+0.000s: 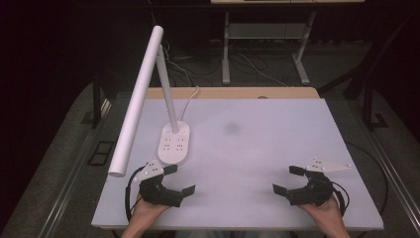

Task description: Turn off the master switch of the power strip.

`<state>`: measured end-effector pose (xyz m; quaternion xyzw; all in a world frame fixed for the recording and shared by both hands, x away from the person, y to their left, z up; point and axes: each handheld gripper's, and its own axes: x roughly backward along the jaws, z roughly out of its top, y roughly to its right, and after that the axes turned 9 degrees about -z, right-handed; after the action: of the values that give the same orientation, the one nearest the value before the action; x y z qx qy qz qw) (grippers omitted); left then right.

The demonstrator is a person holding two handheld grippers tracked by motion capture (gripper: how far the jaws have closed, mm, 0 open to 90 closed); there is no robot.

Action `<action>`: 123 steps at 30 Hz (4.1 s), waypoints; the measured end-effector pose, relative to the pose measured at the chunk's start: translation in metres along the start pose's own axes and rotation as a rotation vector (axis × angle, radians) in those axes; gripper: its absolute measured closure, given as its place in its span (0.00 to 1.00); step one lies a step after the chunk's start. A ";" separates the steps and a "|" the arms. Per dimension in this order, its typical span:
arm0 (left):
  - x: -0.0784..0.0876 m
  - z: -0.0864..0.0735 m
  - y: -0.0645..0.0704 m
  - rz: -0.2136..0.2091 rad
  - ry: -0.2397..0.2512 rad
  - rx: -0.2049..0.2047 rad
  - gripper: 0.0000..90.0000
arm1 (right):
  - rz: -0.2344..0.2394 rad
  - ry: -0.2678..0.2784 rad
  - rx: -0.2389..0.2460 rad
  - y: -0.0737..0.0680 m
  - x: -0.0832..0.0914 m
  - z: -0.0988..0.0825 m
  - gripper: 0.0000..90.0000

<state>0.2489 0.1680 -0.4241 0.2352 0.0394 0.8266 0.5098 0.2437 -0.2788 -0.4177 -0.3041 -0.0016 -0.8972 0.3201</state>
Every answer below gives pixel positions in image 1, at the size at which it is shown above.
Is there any black stand leg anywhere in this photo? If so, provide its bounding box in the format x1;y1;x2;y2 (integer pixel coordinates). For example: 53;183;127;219
91;73;104;129

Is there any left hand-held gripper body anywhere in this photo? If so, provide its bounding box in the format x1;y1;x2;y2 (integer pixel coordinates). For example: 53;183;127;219
133;159;184;208

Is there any long black floor cable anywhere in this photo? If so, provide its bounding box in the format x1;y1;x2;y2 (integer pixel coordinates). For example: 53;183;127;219
345;141;389;216

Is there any white floor cable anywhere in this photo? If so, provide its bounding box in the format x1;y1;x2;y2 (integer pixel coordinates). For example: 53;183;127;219
237;53;289;88

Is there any thin white cable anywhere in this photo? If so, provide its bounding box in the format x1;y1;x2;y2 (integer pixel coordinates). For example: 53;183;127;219
160;39;194;87

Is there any person's right hand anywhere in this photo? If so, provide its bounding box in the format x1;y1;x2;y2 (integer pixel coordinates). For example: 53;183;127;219
297;196;343;230

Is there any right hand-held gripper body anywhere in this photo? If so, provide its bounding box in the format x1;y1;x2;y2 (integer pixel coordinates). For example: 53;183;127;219
287;158;352;207

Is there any black stand with foot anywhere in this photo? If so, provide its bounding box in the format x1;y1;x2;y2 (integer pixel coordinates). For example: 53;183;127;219
362;75;390;132

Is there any white lamp power cable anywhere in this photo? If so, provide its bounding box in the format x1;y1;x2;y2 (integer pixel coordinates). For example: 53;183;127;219
179;85;201;123

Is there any white table mat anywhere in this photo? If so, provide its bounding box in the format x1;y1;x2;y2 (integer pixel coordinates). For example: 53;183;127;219
91;97;384;231

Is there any grey metal stand with shelf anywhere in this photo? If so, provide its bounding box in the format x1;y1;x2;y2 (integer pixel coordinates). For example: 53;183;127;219
221;11;317;85

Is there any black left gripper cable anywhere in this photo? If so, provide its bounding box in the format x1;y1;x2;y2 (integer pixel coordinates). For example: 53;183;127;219
124;166;147;222

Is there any black rectangular floor frame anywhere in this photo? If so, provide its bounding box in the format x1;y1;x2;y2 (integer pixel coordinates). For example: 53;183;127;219
86;140;115;167

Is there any person's left hand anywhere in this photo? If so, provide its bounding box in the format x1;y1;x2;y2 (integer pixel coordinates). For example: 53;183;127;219
129;196;171;230

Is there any white desk lamp socket base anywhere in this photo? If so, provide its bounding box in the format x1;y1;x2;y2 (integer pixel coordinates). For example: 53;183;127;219
108;25;192;178

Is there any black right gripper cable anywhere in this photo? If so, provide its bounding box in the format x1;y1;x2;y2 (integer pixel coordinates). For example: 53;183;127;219
331;180;351;217

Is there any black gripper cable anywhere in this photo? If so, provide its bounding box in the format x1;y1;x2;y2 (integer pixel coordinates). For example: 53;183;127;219
331;180;351;217
124;166;147;222

